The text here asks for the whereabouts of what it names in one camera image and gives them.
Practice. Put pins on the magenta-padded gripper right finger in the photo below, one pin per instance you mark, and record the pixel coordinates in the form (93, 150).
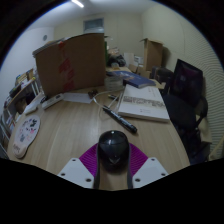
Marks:
(150, 171)

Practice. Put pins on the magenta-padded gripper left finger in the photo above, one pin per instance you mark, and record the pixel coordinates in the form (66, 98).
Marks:
(75, 171)

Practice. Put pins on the black computer mouse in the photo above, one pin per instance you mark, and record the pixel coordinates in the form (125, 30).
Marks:
(113, 148)

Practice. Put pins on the white printed mouse pad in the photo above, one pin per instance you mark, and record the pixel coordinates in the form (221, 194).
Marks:
(26, 133)

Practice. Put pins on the black marker pen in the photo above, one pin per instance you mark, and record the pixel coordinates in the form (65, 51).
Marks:
(120, 120)

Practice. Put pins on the white book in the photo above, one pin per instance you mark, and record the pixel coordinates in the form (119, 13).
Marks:
(143, 103)

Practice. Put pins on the white shelf unit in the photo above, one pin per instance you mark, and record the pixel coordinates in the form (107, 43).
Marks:
(6, 126)

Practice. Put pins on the blue book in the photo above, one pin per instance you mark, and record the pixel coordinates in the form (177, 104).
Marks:
(133, 78)

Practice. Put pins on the clear plastic container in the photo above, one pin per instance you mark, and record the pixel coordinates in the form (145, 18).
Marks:
(113, 83)

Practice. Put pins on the black office chair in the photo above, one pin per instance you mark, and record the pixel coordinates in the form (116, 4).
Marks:
(188, 83)

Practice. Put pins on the wooden side desk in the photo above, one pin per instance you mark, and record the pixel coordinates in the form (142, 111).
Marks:
(21, 90)

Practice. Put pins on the large red-taped cardboard box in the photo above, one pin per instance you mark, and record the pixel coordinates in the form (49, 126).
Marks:
(73, 63)

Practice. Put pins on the tall open cardboard box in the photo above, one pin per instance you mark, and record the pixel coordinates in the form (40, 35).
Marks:
(153, 53)

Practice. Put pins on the ceiling tube light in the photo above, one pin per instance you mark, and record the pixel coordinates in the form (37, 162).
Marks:
(77, 3)

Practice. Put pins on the round wall clock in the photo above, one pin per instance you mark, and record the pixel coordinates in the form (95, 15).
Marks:
(44, 37)

